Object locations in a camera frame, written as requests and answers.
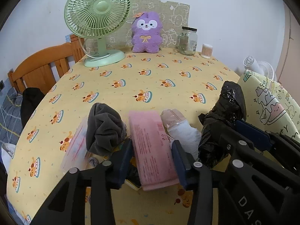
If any black plastic bag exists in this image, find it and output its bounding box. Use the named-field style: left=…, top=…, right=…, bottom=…
left=198, top=81, right=246, bottom=169

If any grey velvet drawstring pouch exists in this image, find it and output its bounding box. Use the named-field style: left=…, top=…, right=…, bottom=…
left=86, top=103, right=127, bottom=156

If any pink tissue pack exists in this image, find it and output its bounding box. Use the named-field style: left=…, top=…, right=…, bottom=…
left=129, top=111, right=179, bottom=191

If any white cloth bundle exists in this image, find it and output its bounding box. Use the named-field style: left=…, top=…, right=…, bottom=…
left=161, top=109, right=201, bottom=160

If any clear plastic mask pack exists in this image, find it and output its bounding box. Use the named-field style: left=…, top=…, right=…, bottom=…
left=60, top=116, right=91, bottom=174

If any yellow cartoon fabric storage box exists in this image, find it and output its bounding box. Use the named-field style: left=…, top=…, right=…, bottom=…
left=238, top=70, right=299, bottom=142

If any white clothes pile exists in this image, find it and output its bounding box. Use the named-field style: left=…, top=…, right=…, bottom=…
left=1, top=143, right=16, bottom=172

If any blue plaid bedding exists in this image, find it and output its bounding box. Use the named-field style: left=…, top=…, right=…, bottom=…
left=0, top=87, right=23, bottom=146

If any white floor fan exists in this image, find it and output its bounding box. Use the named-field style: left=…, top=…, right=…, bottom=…
left=243, top=56, right=277, bottom=81

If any black cloth on chair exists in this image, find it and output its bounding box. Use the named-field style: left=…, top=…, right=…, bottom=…
left=20, top=87, right=45, bottom=128

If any cotton swab container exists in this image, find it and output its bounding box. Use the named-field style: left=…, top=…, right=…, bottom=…
left=201, top=44, right=213, bottom=59

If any yellow cartoon tablecloth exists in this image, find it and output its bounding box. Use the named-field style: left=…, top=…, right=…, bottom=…
left=7, top=48, right=239, bottom=222

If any glass jar with lid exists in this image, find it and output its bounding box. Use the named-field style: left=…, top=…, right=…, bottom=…
left=177, top=26, right=198, bottom=56

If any purple plush bunny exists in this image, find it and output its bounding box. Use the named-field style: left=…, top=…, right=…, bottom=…
left=131, top=11, right=163, bottom=53

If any beige cartoon placemat board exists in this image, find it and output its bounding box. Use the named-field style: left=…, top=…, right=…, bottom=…
left=84, top=0, right=191, bottom=53

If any green desk fan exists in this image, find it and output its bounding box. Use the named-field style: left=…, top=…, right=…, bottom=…
left=64, top=0, right=131, bottom=68

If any wall power socket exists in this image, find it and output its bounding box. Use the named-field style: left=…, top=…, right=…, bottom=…
left=0, top=80, right=5, bottom=91

